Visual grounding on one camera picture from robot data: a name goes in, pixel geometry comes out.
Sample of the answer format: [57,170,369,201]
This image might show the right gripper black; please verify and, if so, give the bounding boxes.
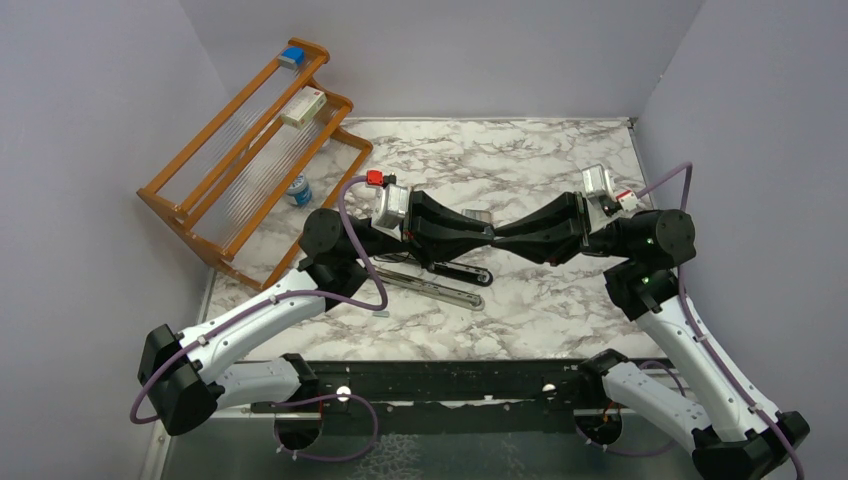
[494,190,637,266]

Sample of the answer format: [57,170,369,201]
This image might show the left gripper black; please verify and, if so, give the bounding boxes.
[349,187,495,270]

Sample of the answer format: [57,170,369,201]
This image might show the silver staple strip tray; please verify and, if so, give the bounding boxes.
[462,209,493,224]

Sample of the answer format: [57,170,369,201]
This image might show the black stapler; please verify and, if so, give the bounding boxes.
[397,254,496,288]

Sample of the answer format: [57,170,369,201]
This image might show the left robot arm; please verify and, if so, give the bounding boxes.
[130,185,494,436]

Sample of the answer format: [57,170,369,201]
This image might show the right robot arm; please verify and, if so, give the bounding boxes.
[403,192,810,479]

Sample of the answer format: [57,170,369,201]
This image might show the blue white jar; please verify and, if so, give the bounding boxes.
[285,174,312,207]

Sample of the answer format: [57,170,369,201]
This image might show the white red box on shelf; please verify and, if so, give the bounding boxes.
[279,86,327,129]

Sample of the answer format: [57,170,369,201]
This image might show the orange wooden shelf rack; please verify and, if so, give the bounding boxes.
[137,37,373,290]

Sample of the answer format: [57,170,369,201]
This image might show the blue grey eraser block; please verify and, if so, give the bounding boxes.
[276,46,306,71]

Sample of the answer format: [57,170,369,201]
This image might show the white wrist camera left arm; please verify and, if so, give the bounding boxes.
[365,170,411,231]

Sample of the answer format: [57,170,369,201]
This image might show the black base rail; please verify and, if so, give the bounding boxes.
[238,358,677,439]

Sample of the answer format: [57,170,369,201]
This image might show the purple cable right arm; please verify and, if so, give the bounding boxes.
[635,162,806,480]

